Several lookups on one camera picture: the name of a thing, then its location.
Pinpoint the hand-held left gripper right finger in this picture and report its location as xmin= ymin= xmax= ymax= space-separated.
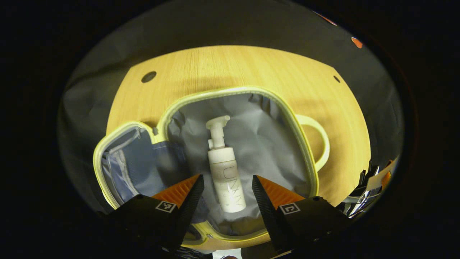
xmin=252 ymin=175 xmax=351 ymax=252

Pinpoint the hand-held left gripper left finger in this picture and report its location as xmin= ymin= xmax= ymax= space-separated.
xmin=108 ymin=174 xmax=205 ymax=252

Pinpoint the white pump bottle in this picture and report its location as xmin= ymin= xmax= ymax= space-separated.
xmin=206 ymin=115 xmax=247 ymax=213

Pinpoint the pale yellow suitcase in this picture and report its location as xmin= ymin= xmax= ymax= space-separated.
xmin=93 ymin=86 xmax=330 ymax=250

